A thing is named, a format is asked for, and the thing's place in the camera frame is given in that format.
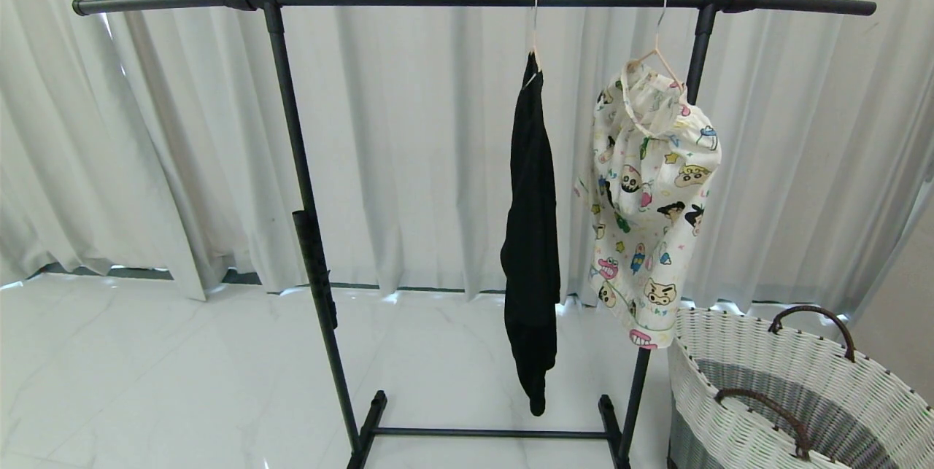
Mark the pink clothes hanger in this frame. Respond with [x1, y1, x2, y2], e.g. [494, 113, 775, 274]
[628, 0, 687, 94]
[524, 0, 544, 89]

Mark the black garment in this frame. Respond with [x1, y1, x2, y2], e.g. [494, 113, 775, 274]
[500, 53, 563, 417]

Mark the cream printed garment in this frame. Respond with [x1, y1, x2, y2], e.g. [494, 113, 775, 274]
[573, 61, 723, 351]

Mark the white curtain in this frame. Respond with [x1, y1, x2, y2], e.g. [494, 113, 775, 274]
[0, 0, 934, 317]

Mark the white laundry basket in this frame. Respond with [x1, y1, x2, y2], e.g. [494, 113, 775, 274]
[665, 305, 934, 469]

